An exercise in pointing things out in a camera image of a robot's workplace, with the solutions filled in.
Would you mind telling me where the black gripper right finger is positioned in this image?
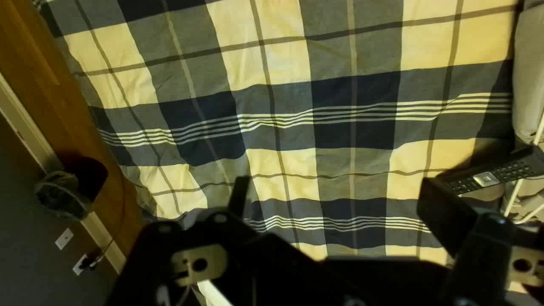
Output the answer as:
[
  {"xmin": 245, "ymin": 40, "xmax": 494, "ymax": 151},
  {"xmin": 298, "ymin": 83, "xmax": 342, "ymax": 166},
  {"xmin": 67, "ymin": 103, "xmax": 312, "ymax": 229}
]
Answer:
[{"xmin": 417, "ymin": 178, "xmax": 544, "ymax": 306}]

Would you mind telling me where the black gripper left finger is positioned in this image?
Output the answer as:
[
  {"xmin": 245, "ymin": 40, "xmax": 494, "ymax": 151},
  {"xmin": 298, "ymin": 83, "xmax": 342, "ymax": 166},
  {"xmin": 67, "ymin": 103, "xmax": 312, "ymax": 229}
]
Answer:
[{"xmin": 106, "ymin": 176, "xmax": 364, "ymax": 306}]

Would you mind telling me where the black remote control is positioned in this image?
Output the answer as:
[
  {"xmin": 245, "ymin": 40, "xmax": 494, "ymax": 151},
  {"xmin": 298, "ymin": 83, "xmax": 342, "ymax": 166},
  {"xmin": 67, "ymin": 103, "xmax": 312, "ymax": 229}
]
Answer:
[{"xmin": 434, "ymin": 146, "xmax": 544, "ymax": 197}]

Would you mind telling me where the black round object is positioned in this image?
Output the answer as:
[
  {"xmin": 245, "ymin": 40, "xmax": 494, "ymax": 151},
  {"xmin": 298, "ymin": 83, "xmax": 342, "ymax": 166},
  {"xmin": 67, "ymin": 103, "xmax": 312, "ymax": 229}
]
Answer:
[{"xmin": 35, "ymin": 156, "xmax": 109, "ymax": 219}]

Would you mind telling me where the plaid yellow grey bedspread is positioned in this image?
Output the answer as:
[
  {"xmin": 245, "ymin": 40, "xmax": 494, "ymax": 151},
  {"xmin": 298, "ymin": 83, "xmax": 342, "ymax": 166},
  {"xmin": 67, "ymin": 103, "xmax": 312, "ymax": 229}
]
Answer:
[{"xmin": 40, "ymin": 0, "xmax": 521, "ymax": 261}]

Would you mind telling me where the white wall socket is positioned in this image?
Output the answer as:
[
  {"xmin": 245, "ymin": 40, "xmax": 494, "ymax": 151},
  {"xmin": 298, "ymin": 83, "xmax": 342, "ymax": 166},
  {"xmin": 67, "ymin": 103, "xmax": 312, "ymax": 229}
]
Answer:
[{"xmin": 55, "ymin": 227, "xmax": 75, "ymax": 250}]

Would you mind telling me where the wooden bed frame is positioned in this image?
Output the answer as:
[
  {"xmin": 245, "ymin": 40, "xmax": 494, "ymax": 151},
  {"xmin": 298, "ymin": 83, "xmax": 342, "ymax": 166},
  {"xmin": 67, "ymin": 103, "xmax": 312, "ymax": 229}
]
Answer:
[{"xmin": 0, "ymin": 0, "xmax": 143, "ymax": 272}]

